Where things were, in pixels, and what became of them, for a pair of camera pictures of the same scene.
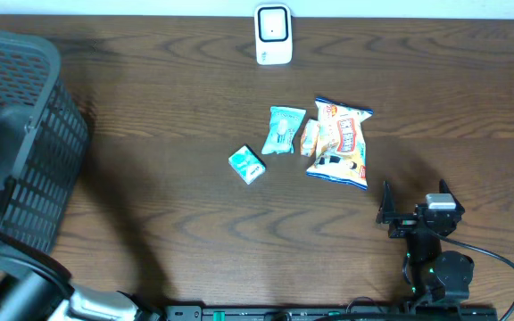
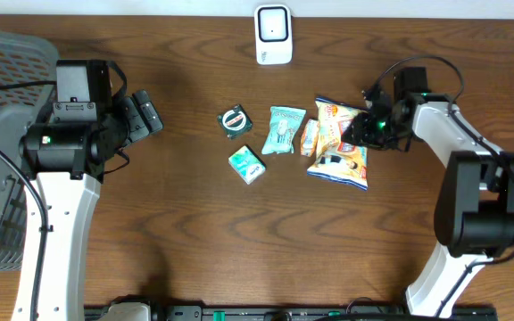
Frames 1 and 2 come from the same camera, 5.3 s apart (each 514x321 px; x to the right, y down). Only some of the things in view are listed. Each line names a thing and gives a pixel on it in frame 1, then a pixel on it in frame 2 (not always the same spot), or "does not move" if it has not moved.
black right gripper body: [403, 225] → [379, 130]
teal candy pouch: [284, 124] does not move
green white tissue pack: [246, 165] does not move
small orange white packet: [310, 138] does not move
